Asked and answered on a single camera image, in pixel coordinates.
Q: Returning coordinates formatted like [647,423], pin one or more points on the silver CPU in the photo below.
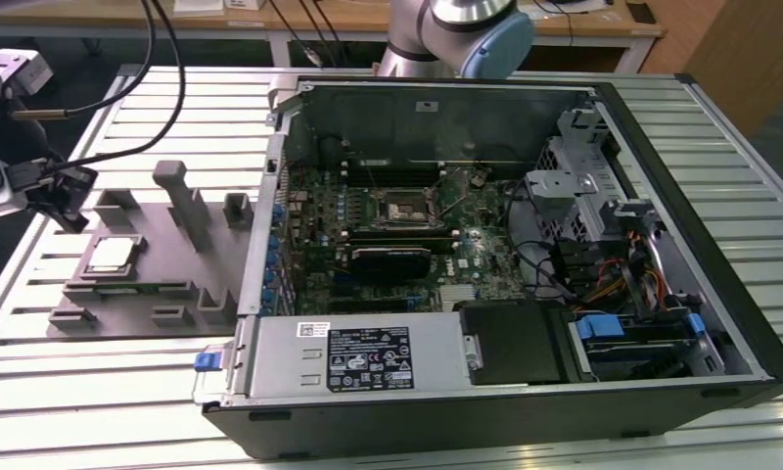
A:
[114,254]

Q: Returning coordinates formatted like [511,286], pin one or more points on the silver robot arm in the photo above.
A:
[458,29]

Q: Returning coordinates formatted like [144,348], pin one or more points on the CPU socket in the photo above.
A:
[402,210]

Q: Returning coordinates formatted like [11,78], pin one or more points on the green RAM stick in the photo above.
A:
[131,290]

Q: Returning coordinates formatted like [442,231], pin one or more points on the gray parts rack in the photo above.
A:
[170,294]

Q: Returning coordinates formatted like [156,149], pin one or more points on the blue card retention clip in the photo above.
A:
[279,211]
[271,297]
[275,242]
[276,257]
[271,280]

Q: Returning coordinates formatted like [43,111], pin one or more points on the wooden desk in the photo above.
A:
[72,22]

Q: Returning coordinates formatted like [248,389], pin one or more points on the blue case latch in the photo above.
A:
[210,361]

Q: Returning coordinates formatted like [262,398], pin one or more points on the small white box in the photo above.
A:
[244,4]

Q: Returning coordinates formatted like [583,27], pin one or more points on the silver power supply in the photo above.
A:
[287,362]

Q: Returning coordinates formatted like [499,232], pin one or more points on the black graphics card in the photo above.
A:
[392,264]

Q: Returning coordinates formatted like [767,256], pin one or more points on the blue expansion slot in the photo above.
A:
[416,299]

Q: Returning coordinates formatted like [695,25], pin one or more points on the coin cell battery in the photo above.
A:
[476,178]

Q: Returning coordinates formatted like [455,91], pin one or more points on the silver chipset heatsink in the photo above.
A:
[460,293]

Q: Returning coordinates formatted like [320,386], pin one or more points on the green motherboard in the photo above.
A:
[490,264]

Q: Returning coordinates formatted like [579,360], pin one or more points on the black PC case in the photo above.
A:
[431,431]

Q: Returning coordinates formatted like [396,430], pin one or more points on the black plastic shroud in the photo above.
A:
[510,343]

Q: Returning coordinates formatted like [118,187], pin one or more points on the metal drive cage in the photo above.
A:
[562,183]

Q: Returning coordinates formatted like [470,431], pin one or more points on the blue disk carrier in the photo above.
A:
[602,327]

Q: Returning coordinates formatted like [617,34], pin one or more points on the black phone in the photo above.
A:
[641,12]

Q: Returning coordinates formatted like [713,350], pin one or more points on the blue bay latch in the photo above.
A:
[696,325]

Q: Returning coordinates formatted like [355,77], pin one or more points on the wooden cabinet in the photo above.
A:
[744,59]

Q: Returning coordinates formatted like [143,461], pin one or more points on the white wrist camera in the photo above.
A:
[30,73]

